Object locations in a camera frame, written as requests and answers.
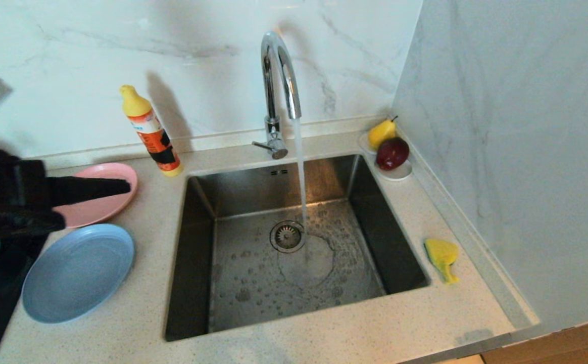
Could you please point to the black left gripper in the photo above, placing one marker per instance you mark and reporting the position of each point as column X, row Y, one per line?
column 6, row 197

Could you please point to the pink plastic plate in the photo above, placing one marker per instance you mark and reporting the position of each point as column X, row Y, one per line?
column 97, row 210

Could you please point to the blue plastic plate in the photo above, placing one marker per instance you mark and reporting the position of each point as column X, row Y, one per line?
column 79, row 273

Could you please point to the orange detergent bottle yellow cap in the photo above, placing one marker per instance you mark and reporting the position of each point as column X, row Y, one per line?
column 155, row 136

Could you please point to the chrome gooseneck faucet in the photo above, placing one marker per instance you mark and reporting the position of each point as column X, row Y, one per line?
column 273, row 126

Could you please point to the yellow fish-shaped sponge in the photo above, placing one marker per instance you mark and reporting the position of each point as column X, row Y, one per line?
column 440, row 253

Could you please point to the stainless steel sink basin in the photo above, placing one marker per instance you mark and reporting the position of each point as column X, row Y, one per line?
column 243, row 298

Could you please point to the round metal drain strainer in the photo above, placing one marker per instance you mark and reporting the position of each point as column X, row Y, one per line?
column 287, row 236

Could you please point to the yellow pear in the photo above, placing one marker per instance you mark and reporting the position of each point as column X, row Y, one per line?
column 382, row 133

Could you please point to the dark red apple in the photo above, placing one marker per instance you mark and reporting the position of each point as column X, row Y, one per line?
column 392, row 153

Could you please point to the small white dish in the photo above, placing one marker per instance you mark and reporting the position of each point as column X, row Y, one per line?
column 400, row 174

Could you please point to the wooden cabinet panel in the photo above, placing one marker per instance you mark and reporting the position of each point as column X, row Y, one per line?
column 567, row 348

